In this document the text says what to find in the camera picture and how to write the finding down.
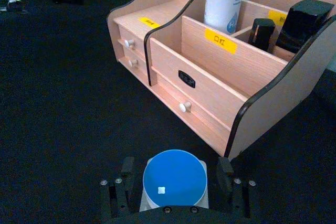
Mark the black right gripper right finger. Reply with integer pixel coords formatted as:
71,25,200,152
216,156,257,219

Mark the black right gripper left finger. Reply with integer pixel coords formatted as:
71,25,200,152
99,156,137,219

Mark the small wooden drawer white knob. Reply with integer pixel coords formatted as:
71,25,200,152
117,24,147,56
118,47,151,82

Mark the wide wooden drawer white knob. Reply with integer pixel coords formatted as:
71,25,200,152
151,71,232,154

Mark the black table cloth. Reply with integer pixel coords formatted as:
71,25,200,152
0,0,336,224

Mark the pale wooden desk organizer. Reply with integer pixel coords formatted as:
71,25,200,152
107,0,336,161

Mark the white plastic bottle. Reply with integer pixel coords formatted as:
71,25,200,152
204,0,247,35

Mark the small black square bottle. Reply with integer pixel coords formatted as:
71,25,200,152
248,18,276,52

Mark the large black square bottle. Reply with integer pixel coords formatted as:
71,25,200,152
275,0,335,54

